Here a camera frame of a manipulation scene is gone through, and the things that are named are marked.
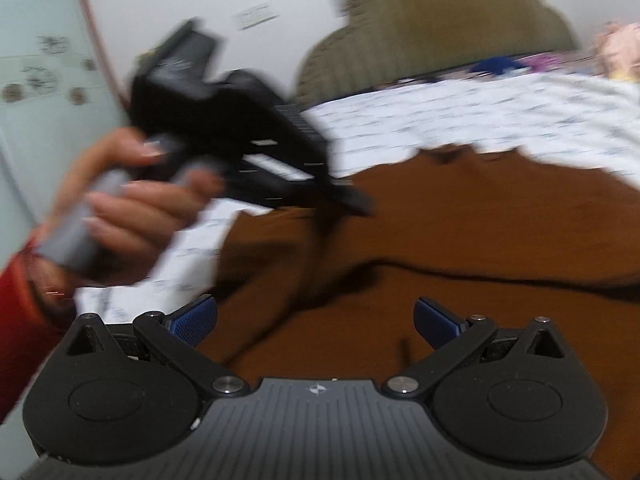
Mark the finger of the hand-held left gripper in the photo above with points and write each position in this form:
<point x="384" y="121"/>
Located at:
<point x="347" y="200"/>
<point x="302" y="120"/>

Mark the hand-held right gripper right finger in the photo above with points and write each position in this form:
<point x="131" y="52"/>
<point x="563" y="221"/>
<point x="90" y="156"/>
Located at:
<point x="434" y="324"/>

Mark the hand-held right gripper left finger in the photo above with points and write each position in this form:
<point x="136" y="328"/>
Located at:
<point x="194" y="321"/>

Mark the brown knit sweater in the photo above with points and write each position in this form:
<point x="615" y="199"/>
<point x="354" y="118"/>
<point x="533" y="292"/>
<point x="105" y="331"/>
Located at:
<point x="425" y="260"/>

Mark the person's left forearm red sleeve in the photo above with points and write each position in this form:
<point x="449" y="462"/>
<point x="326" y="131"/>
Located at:
<point x="25" y="320"/>

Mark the person's left hand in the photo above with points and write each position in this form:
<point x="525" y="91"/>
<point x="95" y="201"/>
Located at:
<point x="135" y="210"/>

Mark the olive ribbed cushion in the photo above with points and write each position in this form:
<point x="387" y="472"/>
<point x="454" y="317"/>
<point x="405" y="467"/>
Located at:
<point x="425" y="30"/>

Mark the white bed sheet blue script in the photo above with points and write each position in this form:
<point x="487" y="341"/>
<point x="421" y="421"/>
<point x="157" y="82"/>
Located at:
<point x="475" y="115"/>

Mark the pale green wardrobe door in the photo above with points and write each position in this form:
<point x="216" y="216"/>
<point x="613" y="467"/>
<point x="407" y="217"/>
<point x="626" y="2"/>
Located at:
<point x="45" y="60"/>

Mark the dark blue cloth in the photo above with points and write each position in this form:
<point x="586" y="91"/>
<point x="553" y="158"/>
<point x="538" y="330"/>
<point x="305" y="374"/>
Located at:
<point x="492" y="65"/>

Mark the purple cloth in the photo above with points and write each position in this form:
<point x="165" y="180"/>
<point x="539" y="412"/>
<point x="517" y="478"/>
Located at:
<point x="542" y="62"/>

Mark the pink cloth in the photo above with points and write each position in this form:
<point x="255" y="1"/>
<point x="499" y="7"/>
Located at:
<point x="622" y="50"/>

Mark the white wall socket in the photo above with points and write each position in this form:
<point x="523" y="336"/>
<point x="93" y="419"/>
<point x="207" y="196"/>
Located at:
<point x="256" y="15"/>

